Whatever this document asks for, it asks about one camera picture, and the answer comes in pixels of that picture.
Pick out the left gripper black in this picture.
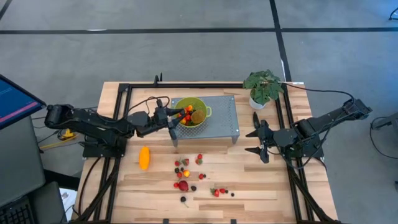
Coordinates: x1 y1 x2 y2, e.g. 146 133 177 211
151 98 187 141

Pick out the black floor cable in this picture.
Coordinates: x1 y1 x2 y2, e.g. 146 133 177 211
369 115 398 160

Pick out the green plastic colander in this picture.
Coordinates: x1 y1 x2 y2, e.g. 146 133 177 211
174 96 213 128

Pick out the black keyboard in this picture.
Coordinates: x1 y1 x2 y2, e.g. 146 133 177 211
0 203 35 224

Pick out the green plant in white pot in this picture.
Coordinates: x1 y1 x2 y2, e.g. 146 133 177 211
242 68 285 110

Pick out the computer monitor blue screen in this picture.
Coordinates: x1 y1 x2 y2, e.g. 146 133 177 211
0 74 47 130

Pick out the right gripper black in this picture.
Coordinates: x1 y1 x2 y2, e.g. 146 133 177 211
244 119 282 165

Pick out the grey furniture leg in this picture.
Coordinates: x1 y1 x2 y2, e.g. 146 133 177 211
371 111 398 131

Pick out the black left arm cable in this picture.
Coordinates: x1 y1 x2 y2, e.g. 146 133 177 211
124 95 172 118

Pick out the white paper sheet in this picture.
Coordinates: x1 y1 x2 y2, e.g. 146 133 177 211
58 187 78 215

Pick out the grey perforated metal shelf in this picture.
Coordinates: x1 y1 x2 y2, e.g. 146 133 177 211
170 95 241 147

